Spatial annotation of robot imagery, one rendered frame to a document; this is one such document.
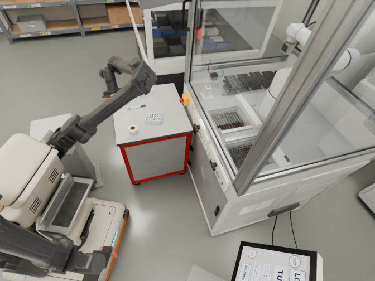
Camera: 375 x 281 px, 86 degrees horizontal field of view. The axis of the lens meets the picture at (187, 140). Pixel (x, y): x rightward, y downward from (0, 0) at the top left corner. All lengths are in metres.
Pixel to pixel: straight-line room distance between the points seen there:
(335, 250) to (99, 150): 2.54
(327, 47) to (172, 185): 1.84
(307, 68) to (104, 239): 1.62
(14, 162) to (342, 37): 0.93
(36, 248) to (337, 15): 0.84
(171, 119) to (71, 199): 0.94
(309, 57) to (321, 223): 2.03
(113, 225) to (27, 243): 1.21
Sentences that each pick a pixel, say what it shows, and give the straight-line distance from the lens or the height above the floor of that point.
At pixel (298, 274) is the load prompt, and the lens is 0.88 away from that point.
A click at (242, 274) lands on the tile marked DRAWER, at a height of 1.00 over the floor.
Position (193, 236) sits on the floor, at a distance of 1.99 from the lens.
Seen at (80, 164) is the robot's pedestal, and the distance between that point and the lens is 1.97.
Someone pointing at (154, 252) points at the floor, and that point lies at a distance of 1.96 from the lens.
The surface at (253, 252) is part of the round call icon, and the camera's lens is 0.98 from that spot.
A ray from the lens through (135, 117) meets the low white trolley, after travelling 1.68.
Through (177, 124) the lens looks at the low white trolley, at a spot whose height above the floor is 0.76.
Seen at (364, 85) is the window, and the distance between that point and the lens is 0.83.
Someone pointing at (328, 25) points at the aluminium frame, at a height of 1.77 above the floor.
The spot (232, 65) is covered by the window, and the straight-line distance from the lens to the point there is 0.96.
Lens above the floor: 1.93
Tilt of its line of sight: 51 degrees down
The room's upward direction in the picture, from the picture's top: 6 degrees clockwise
